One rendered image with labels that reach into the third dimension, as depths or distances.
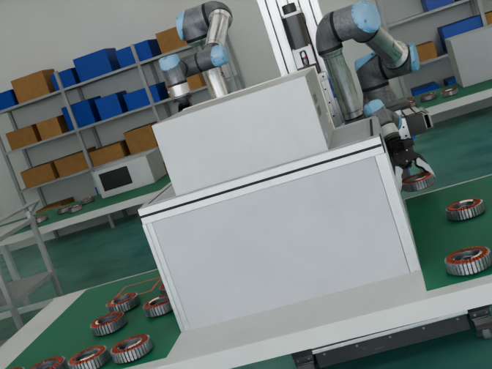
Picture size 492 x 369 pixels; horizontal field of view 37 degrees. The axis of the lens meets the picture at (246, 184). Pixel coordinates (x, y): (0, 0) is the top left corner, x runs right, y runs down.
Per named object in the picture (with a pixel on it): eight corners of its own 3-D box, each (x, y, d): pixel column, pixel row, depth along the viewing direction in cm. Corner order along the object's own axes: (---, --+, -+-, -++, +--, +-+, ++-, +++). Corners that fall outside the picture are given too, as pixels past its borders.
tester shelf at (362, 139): (180, 189, 245) (176, 177, 244) (381, 128, 231) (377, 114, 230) (141, 225, 202) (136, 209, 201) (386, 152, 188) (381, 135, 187)
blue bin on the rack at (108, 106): (112, 116, 929) (105, 97, 925) (132, 109, 923) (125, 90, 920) (101, 120, 888) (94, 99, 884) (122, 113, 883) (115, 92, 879)
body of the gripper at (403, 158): (412, 169, 267) (396, 141, 272) (418, 159, 259) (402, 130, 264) (393, 176, 266) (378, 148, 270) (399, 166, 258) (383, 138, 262)
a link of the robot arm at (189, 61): (206, 71, 285) (198, 74, 274) (180, 80, 288) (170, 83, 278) (200, 51, 283) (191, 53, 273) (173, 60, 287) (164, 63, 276)
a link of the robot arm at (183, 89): (185, 82, 268) (164, 89, 269) (189, 94, 269) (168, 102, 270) (189, 81, 275) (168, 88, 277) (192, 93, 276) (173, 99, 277)
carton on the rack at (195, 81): (177, 94, 910) (172, 80, 907) (209, 83, 902) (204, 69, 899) (169, 97, 872) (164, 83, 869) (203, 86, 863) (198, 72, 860)
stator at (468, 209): (480, 218, 218) (476, 206, 217) (444, 224, 224) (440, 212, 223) (489, 206, 227) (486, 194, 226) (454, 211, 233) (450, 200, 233)
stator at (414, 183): (397, 190, 262) (394, 181, 261) (425, 179, 264) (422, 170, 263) (412, 194, 251) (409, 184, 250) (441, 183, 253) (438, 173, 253)
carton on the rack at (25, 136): (25, 145, 955) (19, 129, 951) (50, 137, 948) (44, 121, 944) (12, 150, 916) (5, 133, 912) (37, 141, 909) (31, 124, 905)
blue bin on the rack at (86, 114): (83, 126, 938) (75, 104, 934) (108, 117, 929) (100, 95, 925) (69, 131, 898) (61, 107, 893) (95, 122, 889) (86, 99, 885)
